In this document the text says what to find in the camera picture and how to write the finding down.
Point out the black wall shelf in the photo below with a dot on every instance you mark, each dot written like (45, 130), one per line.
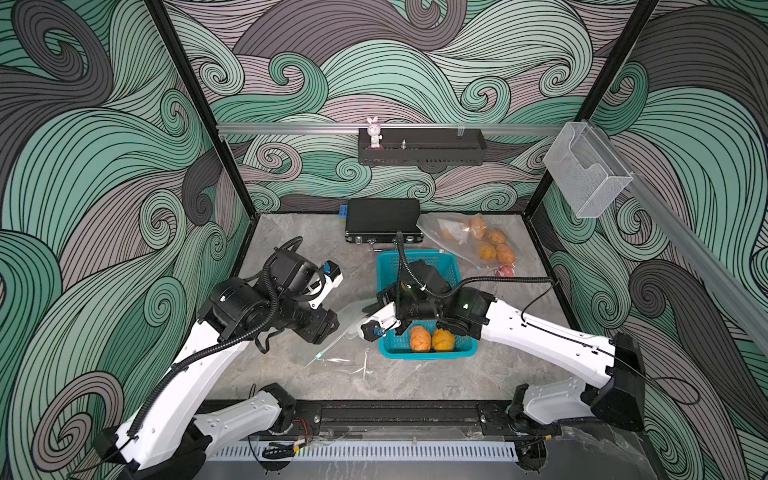
(430, 148)

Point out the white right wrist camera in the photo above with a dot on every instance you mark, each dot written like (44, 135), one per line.
(379, 323)

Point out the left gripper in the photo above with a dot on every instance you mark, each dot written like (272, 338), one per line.
(318, 327)

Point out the pink small toy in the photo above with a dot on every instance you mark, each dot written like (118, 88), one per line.
(505, 271)

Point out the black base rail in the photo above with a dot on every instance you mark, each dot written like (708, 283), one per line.
(492, 417)

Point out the white slotted cable duct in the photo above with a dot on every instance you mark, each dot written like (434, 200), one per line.
(414, 450)

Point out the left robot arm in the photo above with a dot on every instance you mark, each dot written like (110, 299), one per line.
(167, 438)

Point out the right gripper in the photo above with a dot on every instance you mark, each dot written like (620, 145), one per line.
(399, 289)

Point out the teal plastic basket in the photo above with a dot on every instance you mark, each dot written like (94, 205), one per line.
(397, 347)

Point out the white pink bunny figurine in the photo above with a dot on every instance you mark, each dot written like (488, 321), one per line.
(374, 132)

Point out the clear acrylic wall holder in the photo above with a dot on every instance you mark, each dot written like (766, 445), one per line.
(587, 169)

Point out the clear blue-zipper bag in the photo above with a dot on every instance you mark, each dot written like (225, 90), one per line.
(346, 351)
(471, 238)

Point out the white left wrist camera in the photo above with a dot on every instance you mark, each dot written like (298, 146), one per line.
(331, 278)

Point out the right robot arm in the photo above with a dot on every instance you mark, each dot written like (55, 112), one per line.
(607, 378)

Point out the black aluminium case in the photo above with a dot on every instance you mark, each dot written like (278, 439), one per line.
(377, 220)

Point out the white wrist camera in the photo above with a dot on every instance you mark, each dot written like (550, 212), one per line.
(331, 278)
(379, 323)

